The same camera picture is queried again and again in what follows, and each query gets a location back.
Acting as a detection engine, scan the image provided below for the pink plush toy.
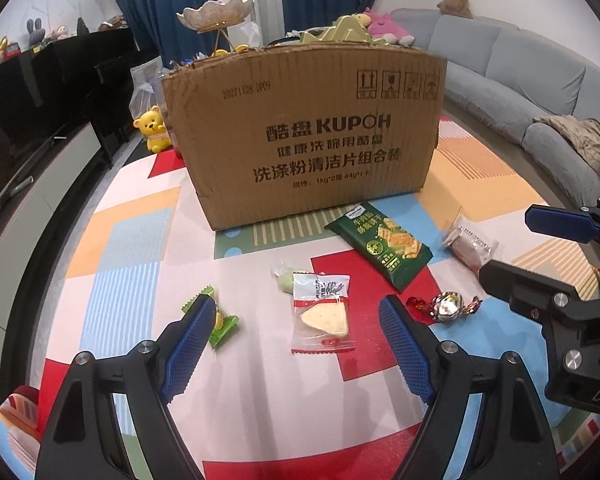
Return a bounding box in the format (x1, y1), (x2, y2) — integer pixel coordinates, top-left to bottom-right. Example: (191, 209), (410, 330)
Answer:
(364, 7), (416, 46)

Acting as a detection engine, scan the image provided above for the brown cardboard box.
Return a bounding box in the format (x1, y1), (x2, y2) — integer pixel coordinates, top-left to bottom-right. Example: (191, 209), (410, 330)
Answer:
(161, 42), (448, 233)

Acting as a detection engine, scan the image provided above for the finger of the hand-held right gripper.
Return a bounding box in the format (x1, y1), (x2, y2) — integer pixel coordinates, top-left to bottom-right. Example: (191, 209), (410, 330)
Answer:
(525, 199), (600, 261)
(480, 260), (600, 333)

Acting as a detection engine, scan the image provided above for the brown plush bear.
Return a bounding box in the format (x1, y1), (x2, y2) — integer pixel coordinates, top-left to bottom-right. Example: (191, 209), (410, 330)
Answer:
(437, 0), (473, 18)

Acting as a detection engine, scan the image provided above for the colourful patchwork tablecloth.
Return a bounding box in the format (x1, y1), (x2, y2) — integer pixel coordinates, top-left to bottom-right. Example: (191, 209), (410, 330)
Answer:
(0, 115), (600, 480)

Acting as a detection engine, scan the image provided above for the light green snack packet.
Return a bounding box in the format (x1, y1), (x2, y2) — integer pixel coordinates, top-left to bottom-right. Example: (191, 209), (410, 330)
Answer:
(181, 284), (241, 350)

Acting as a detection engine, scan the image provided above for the pale green candy packet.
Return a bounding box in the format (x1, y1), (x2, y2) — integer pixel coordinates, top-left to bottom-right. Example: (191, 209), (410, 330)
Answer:
(272, 260), (301, 295)

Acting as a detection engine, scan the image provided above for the clear white snack packet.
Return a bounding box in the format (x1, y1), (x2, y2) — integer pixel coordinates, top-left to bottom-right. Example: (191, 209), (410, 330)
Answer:
(291, 272), (356, 353)

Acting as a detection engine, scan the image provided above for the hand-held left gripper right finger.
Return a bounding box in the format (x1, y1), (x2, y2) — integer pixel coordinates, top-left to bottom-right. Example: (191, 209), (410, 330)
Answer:
(378, 294), (561, 480)

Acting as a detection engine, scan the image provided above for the tiered white snack bowl stand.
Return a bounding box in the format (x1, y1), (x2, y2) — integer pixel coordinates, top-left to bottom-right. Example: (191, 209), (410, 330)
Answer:
(176, 0), (255, 58)

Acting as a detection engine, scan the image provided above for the clear brown cake packet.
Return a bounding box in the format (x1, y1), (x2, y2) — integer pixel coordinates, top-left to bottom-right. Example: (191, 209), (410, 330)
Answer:
(442, 215), (499, 273)

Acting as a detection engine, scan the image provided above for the grey television cabinet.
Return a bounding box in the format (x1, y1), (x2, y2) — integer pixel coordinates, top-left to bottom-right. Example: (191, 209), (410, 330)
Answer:
(0, 125), (111, 331)

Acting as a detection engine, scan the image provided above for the clear bag of nuts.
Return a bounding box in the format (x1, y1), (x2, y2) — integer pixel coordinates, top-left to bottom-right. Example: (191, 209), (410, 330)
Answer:
(130, 52), (170, 111)

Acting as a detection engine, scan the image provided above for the grey corner sofa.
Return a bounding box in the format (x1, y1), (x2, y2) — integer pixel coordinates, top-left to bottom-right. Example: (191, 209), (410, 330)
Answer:
(387, 7), (600, 191)

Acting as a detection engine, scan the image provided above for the grey rabbit plush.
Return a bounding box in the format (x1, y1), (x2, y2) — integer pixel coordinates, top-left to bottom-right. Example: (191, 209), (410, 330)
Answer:
(26, 17), (46, 51)

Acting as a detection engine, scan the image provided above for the beige jacket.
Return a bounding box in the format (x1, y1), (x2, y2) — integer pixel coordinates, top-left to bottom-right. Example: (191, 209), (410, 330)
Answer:
(532, 116), (600, 181)

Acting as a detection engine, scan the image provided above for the gold mountain-shaped box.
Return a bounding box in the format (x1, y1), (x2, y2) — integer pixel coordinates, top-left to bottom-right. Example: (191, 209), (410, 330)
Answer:
(300, 14), (376, 47)

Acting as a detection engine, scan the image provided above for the black television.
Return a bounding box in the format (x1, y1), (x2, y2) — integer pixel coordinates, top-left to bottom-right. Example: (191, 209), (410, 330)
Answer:
(0, 42), (81, 221)

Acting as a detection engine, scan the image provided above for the yellow bear toy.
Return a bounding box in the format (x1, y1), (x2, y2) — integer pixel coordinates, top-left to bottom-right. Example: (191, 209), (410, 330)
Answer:
(132, 105), (173, 153)

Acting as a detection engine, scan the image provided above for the foil-wrapped candy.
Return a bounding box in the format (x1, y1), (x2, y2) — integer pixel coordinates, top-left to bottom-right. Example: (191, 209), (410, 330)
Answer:
(405, 291), (483, 323)

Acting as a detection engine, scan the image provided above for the dark green cracker packet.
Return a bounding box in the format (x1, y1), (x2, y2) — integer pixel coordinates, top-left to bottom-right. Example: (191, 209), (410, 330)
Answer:
(325, 203), (433, 293)

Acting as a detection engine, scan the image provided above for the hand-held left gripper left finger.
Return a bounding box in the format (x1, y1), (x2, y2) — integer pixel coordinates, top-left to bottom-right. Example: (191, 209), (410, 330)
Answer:
(35, 292), (218, 480)

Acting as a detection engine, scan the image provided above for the black piano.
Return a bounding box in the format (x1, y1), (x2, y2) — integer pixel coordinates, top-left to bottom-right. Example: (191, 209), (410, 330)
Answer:
(50, 27), (141, 161)

